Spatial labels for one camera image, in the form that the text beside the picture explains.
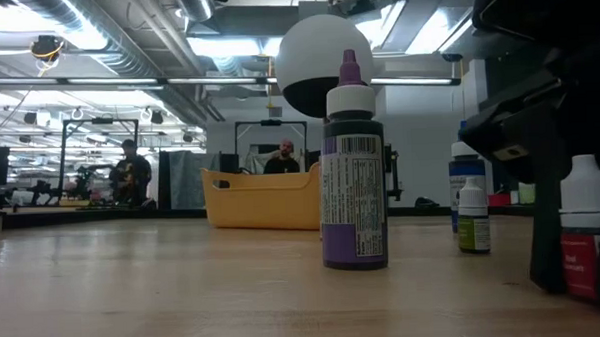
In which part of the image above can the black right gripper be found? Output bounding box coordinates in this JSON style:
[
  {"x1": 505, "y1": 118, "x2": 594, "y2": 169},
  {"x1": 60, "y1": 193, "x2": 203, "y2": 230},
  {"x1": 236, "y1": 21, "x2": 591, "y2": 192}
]
[{"x1": 456, "y1": 37, "x2": 600, "y2": 297}]

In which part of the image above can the small red label dropper bottle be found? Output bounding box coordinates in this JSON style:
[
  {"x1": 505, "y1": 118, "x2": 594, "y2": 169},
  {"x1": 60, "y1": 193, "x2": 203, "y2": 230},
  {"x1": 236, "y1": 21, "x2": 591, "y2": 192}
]
[{"x1": 557, "y1": 153, "x2": 600, "y2": 300}]

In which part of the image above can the small green label dropper bottle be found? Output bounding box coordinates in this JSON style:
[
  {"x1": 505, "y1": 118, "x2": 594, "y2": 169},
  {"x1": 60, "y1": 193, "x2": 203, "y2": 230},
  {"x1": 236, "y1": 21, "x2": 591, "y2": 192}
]
[{"x1": 455, "y1": 176, "x2": 492, "y2": 256}]

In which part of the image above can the blue food coloring bottle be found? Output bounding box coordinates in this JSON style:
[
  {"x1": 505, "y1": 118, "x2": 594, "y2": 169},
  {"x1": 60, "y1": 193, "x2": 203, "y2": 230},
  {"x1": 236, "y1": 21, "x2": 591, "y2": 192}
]
[{"x1": 447, "y1": 121, "x2": 489, "y2": 233}]

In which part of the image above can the purple food coloring bottle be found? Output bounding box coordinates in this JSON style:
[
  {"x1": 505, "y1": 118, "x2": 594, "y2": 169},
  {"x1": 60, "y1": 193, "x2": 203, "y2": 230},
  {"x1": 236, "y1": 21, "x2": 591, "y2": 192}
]
[{"x1": 314, "y1": 48, "x2": 391, "y2": 273}]

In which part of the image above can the yellow plastic bin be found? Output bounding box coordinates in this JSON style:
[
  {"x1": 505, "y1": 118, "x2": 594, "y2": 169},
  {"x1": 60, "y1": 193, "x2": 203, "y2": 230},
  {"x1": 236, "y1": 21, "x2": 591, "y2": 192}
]
[{"x1": 200, "y1": 161, "x2": 324, "y2": 235}]

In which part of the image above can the green cup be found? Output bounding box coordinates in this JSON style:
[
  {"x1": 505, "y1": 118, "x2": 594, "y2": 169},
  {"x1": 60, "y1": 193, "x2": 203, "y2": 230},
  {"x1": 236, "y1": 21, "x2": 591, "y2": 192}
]
[{"x1": 519, "y1": 181, "x2": 536, "y2": 206}]

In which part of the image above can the black equipment rack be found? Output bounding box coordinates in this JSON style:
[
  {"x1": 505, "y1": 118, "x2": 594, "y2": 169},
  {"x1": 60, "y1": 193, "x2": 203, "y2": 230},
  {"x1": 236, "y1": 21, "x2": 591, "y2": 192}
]
[{"x1": 382, "y1": 143, "x2": 405, "y2": 203}]

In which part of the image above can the long ceiling light bar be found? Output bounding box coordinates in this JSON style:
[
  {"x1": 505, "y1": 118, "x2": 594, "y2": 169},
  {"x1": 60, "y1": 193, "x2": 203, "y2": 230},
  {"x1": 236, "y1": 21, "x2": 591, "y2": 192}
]
[{"x1": 0, "y1": 60, "x2": 462, "y2": 103}]

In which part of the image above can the person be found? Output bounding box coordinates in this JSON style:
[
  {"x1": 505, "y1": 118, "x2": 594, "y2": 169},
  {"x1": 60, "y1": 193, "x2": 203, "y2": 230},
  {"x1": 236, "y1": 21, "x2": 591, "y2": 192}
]
[
  {"x1": 107, "y1": 138, "x2": 155, "y2": 209},
  {"x1": 262, "y1": 138, "x2": 301, "y2": 175}
]

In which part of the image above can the white globe lamp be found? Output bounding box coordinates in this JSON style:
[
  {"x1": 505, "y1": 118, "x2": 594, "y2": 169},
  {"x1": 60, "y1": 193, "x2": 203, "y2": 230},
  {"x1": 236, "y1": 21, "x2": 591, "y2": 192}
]
[{"x1": 273, "y1": 12, "x2": 378, "y2": 121}]

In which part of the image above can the grey fabric partition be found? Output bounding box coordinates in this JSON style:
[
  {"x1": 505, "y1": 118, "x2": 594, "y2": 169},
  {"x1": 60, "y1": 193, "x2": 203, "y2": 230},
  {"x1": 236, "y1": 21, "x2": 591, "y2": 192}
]
[{"x1": 157, "y1": 149, "x2": 210, "y2": 211}]

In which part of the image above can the silver air duct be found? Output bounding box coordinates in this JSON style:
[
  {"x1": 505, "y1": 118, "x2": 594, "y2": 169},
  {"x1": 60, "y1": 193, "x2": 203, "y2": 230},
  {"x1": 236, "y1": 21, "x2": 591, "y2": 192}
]
[{"x1": 16, "y1": 0, "x2": 219, "y2": 132}]

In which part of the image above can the yellow cable reel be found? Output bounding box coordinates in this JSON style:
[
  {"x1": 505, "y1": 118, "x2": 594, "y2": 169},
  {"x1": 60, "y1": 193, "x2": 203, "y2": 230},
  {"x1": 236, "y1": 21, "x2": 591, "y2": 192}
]
[{"x1": 28, "y1": 34, "x2": 67, "y2": 64}]

